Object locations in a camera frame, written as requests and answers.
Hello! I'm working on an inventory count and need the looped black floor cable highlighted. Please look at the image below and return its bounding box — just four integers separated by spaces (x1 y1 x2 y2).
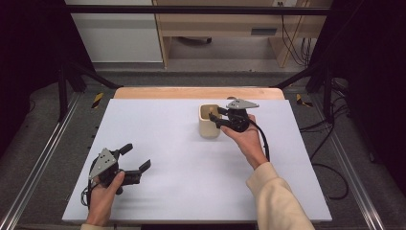
309 123 350 201

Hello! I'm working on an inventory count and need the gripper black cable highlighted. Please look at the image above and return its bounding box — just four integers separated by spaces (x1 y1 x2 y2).
80 180 94 209
250 119 272 162

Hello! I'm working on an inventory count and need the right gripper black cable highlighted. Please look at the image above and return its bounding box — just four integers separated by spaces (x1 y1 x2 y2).
250 119 272 162

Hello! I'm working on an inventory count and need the aluminium rail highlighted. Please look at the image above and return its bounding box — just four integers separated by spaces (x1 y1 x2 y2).
310 95 386 230
0 92 82 230

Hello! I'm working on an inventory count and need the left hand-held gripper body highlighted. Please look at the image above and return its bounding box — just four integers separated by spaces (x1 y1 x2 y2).
88 148 125 188

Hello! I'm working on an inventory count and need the white board sheet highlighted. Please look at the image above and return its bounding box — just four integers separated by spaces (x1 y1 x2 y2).
61 98 333 223

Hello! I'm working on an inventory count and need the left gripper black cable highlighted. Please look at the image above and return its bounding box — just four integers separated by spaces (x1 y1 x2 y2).
80 180 94 209

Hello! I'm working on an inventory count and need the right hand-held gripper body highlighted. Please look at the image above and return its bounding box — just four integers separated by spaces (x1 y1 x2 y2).
225 99 260 133

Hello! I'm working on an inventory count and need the hanging black cables bundle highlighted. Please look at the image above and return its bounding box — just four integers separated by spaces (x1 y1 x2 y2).
277 1 317 67

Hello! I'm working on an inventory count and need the black horizontal frame bar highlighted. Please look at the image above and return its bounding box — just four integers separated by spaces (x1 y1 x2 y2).
63 4 333 16

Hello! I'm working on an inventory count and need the black floor cables bundle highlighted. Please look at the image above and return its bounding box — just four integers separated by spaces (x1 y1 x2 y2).
300 78 351 132

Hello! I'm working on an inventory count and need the black frame strut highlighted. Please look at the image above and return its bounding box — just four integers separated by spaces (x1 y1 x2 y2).
56 60 124 123
274 60 334 124

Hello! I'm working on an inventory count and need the yellow-black tape strip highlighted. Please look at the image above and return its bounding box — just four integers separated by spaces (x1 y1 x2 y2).
91 92 104 109
295 93 314 108

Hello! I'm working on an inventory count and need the person's right hand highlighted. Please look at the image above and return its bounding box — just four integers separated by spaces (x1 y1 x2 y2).
220 115 268 171

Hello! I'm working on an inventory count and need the person's left hand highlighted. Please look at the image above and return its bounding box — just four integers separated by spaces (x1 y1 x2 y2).
85 171 126 225

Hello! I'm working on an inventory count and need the light wooden desk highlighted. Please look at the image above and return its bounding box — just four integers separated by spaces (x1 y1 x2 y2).
152 0 333 69

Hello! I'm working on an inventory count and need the grey desk label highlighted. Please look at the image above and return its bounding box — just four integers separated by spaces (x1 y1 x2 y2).
251 28 278 36

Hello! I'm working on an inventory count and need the beige square cup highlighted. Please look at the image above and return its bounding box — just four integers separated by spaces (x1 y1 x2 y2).
198 103 223 139

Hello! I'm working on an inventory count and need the white cabinet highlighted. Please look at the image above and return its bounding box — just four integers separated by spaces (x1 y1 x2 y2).
65 0 164 64

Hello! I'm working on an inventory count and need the black curtain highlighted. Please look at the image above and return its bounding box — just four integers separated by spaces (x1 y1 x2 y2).
0 0 95 152
307 0 406 188

